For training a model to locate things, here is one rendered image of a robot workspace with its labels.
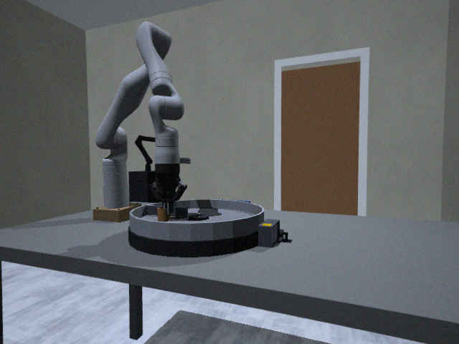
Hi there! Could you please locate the bronze bushing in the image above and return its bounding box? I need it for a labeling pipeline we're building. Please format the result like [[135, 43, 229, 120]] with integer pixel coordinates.
[[158, 207, 170, 221]]

